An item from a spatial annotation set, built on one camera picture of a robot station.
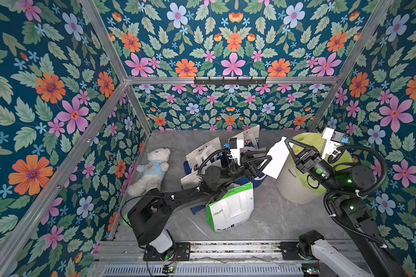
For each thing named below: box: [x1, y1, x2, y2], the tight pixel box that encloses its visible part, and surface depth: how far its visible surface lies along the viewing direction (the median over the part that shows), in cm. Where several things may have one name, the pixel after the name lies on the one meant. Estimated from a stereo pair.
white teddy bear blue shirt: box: [127, 147, 171, 197], surface depth 93 cm
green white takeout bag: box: [206, 181, 255, 234], surface depth 70 cm
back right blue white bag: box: [228, 124, 267, 150], surface depth 91 cm
